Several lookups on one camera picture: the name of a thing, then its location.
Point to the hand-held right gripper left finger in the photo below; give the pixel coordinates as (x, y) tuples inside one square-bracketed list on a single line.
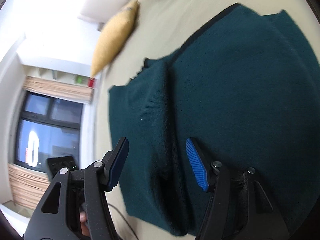
[(118, 165)]

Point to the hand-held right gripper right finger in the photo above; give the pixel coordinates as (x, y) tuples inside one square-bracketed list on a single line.
[(197, 165)]

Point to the dark green sweater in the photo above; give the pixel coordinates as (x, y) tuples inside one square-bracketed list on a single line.
[(225, 92)]

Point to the person's left hand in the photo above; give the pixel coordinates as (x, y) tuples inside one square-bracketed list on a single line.
[(83, 217)]

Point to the red box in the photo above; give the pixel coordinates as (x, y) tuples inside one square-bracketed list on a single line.
[(91, 82)]

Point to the white shelf unit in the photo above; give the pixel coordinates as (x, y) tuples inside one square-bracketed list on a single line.
[(62, 75)]

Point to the yellow pillow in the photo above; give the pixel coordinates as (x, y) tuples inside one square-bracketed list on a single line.
[(112, 40)]

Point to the bed with beige sheet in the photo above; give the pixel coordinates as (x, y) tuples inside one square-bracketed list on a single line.
[(162, 30)]

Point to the cream padded headboard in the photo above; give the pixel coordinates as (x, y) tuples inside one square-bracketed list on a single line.
[(100, 2)]

